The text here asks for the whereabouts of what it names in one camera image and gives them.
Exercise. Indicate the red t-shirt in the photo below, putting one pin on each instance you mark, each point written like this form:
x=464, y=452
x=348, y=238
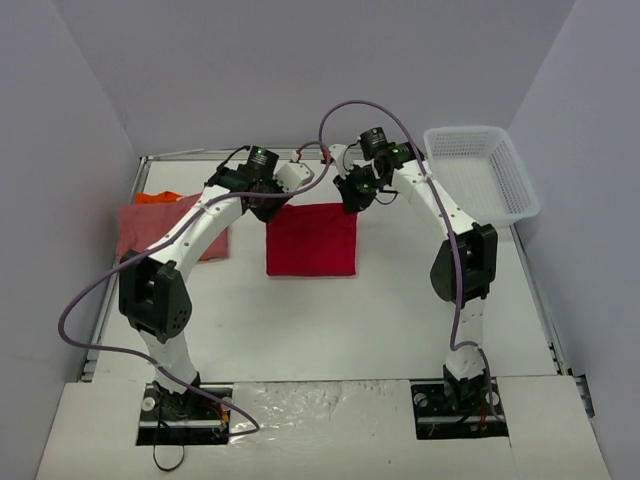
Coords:
x=313, y=240

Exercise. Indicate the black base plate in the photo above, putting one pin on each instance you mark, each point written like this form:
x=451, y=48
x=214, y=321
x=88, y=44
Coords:
x=173, y=420
x=436, y=418

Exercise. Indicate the orange folded t-shirt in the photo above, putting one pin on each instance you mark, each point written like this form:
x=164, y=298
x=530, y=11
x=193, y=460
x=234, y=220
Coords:
x=160, y=198

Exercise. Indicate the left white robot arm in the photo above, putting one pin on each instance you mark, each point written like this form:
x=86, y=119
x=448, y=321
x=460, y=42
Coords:
x=152, y=293

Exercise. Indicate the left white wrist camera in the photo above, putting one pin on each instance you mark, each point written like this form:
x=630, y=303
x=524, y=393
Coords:
x=292, y=176

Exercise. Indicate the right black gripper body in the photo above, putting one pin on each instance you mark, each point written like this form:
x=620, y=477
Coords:
x=353, y=195

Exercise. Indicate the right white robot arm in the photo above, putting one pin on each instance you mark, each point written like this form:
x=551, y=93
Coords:
x=465, y=264

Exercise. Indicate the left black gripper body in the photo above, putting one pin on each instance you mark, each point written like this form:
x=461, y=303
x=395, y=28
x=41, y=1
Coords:
x=267, y=206

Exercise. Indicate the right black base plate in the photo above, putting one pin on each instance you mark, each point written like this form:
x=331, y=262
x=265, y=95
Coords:
x=436, y=418

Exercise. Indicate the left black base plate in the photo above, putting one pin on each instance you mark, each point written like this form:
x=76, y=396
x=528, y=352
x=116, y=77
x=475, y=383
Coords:
x=173, y=420

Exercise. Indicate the white plastic basket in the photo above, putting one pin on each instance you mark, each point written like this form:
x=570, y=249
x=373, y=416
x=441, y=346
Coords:
x=481, y=170

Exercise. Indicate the pink folded t-shirt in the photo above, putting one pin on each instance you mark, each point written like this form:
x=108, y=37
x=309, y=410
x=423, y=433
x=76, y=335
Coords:
x=141, y=226

